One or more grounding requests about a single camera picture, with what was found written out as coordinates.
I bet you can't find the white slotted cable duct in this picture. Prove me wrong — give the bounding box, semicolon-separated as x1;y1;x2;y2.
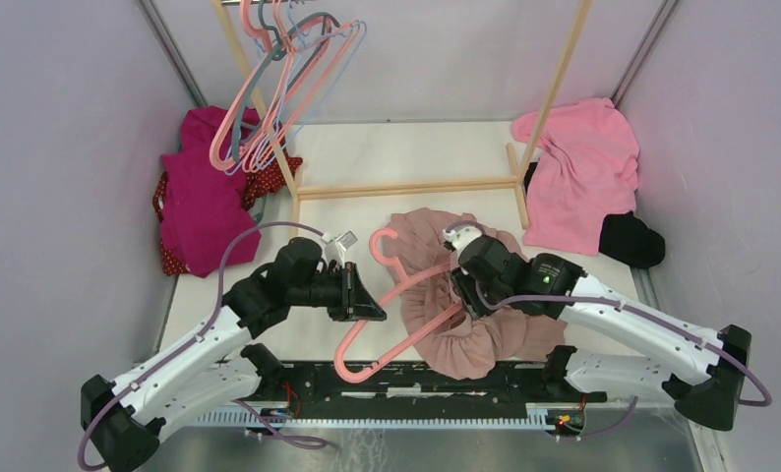
189;405;554;432

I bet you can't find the pink towel garment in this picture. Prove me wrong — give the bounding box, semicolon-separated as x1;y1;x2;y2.
522;97;640;256

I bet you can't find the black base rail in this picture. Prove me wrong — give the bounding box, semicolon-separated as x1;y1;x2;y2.
244;361;608;420

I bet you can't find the dusty pink skirt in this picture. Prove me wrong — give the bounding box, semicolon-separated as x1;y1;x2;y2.
382;207;567;380

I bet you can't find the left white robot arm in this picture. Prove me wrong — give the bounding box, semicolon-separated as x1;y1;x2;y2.
78;232;387;471

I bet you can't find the wooden clothes rack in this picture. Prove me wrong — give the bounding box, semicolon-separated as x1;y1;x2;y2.
238;1;593;228

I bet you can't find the magenta garment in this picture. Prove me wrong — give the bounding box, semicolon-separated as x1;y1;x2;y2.
153;106;256;278

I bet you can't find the pink plastic hanger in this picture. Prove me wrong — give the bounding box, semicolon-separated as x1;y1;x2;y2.
332;228;462;384

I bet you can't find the black cloth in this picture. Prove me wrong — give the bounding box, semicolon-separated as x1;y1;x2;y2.
598;211;666;269

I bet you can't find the light blue hanger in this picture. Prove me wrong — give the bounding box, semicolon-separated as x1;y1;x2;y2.
223;0;368;177

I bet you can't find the grey teal hanger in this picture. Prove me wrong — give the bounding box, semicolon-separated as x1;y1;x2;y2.
230;0;341;163

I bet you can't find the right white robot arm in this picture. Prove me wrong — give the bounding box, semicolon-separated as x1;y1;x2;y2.
443;226;757;432

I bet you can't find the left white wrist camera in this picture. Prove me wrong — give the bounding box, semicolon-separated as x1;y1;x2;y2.
321;231;358;266

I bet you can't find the red polka dot garment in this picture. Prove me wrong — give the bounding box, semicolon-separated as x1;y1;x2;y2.
152;145;285;278

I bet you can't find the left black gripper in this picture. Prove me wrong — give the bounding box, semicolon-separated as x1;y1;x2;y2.
289;262;387;322

